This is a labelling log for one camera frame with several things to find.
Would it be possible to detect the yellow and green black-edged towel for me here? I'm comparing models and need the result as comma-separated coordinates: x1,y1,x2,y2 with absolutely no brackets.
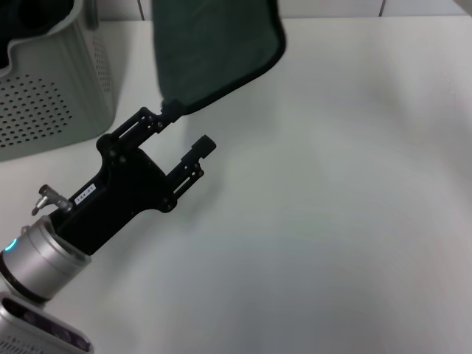
150,0,288,117

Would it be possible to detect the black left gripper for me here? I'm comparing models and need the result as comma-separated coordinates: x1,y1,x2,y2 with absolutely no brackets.
49,100,218,256

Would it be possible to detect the grey perforated storage box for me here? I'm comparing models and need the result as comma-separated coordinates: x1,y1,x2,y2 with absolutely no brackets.
0,0,119,163

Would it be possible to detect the left gripper cable with plugs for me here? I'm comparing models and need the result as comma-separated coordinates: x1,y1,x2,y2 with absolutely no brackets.
32,183,72,215

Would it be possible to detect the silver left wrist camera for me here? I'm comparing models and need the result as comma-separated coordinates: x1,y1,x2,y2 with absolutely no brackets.
0,291,92,354

